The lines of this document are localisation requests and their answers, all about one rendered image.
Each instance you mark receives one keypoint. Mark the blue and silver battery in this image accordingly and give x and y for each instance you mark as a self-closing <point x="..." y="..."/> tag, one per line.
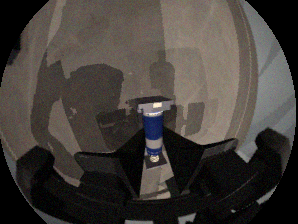
<point x="153" y="132"/>

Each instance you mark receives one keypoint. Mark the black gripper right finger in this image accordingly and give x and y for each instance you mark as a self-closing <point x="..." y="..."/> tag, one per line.
<point x="187" y="157"/>

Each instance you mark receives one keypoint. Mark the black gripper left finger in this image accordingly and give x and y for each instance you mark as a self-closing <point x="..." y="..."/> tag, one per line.
<point x="126" y="162"/>

